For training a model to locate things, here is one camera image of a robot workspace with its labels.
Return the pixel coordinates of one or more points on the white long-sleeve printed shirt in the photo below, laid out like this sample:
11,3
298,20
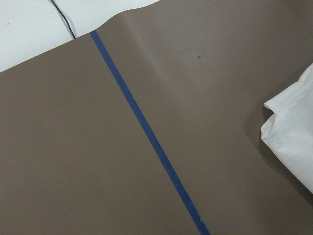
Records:
289,130

